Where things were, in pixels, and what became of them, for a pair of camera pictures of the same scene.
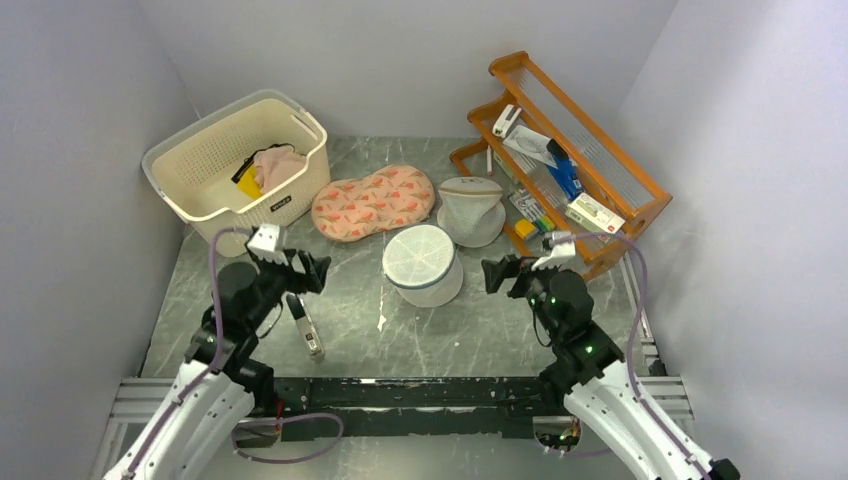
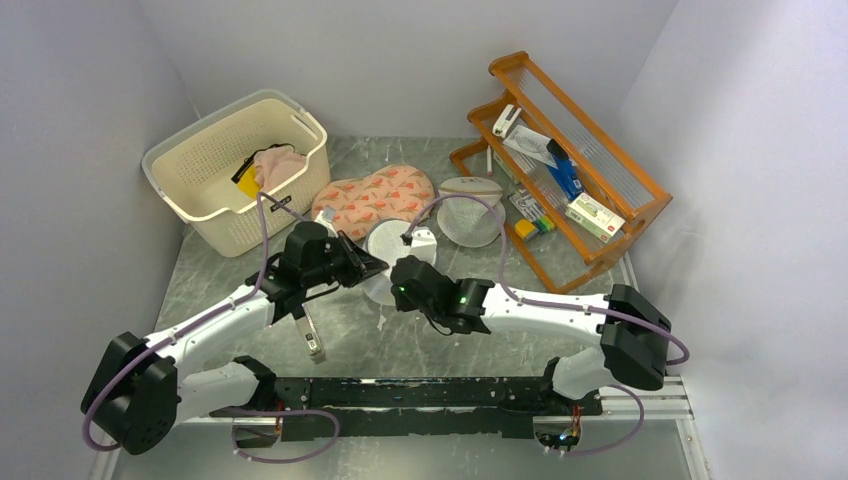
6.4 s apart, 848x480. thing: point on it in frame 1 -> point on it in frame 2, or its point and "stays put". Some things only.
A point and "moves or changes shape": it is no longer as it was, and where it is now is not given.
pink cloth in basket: (275, 164) stays put
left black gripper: (298, 282) -> (355, 257)
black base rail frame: (420, 407) stays put
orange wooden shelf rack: (558, 185) stays put
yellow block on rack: (525, 228) stays put
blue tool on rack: (566, 172) stays put
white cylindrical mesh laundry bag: (423, 264) moves or changes shape
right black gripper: (508, 267) -> (402, 302)
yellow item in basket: (249, 184) stays put
